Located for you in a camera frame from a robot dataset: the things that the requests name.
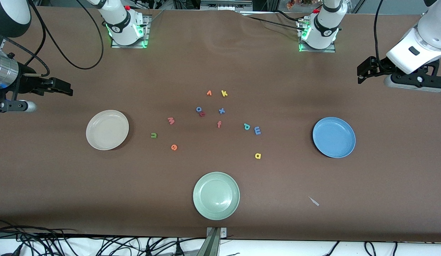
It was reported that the beige brown plate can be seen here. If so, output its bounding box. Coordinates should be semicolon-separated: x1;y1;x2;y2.
86;110;130;151

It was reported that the blue plate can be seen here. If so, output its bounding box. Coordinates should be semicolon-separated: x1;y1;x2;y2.
312;117;356;159

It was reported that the orange flower decoration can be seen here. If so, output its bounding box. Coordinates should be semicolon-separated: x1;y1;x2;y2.
287;0;313;9

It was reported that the brown table cover sheet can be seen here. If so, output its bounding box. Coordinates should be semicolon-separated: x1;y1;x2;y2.
0;6;441;242

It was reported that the pale green plate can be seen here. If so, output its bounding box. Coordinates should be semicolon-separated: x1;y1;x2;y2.
193;172;240;221

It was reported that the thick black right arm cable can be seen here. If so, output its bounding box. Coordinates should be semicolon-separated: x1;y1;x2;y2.
26;0;104;70

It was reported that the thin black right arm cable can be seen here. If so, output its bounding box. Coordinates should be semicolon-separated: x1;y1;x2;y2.
0;34;51;77

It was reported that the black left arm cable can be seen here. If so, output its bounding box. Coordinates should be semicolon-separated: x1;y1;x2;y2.
373;0;386;71

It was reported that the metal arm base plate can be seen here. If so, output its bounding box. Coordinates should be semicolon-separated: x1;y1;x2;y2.
111;15;151;49
297;20;336;53

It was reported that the black cable lying on table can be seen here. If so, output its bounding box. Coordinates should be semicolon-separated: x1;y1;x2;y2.
242;15;308;31

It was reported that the black cable tangle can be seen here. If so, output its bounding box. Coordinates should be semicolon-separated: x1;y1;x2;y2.
0;220;206;256

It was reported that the aluminium frame rail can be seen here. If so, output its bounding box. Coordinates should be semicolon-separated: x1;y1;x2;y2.
200;0;253;10

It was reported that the metal table edge bracket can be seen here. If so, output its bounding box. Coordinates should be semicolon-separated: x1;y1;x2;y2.
205;227;228;256

